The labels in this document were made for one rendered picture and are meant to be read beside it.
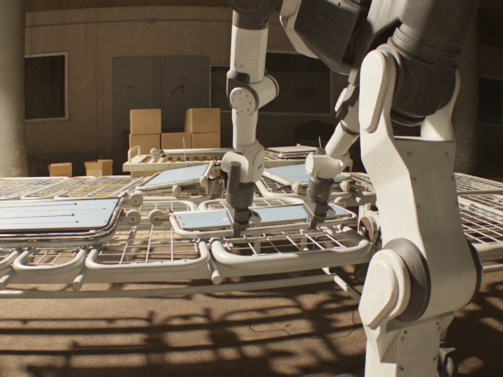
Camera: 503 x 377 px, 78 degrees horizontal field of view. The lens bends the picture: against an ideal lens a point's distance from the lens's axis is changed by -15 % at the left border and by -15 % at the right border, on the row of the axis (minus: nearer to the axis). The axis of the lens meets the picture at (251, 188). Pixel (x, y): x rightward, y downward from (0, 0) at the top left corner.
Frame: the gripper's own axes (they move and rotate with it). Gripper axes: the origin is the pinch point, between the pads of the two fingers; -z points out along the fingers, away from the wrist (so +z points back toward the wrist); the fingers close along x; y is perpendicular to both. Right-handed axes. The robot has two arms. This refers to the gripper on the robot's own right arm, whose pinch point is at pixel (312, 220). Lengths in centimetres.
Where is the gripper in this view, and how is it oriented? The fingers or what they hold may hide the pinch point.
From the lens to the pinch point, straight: 136.6
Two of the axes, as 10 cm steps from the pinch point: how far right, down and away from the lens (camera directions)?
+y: -9.5, 0.5, -3.2
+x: -3.0, -5.1, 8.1
